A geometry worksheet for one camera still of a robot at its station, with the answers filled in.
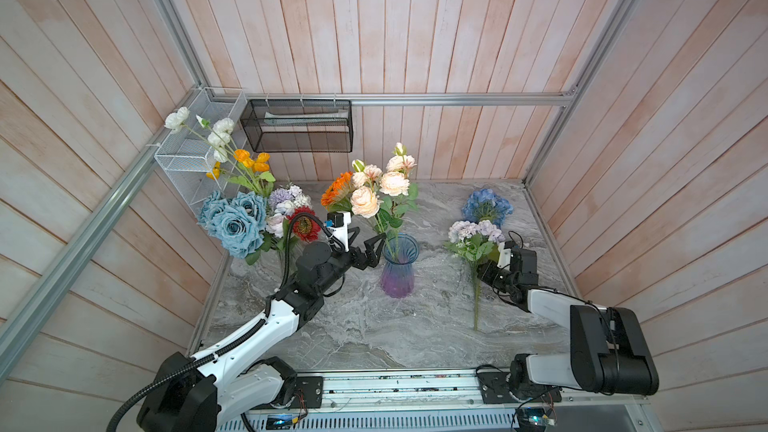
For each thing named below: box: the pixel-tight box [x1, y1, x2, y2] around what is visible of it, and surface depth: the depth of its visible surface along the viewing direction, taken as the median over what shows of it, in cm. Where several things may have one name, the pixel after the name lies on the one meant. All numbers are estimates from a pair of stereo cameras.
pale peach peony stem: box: [351, 159, 390, 235], surface depth 68 cm
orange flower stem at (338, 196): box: [320, 171, 355, 213], surface depth 67 cm
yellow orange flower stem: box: [206, 149, 276, 196], surface depth 74 cm
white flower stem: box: [164, 106, 237, 162], surface depth 71 cm
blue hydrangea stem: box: [461, 188, 514, 228], surface depth 106 cm
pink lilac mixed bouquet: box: [266, 183, 312, 238], surface depth 76 cm
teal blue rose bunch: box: [198, 190, 268, 258], surface depth 62 cm
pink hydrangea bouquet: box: [444, 220, 506, 331], surface depth 91 cm
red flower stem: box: [286, 205, 321, 243], surface depth 73 cm
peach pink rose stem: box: [378, 142, 421, 252], surface depth 72 cm
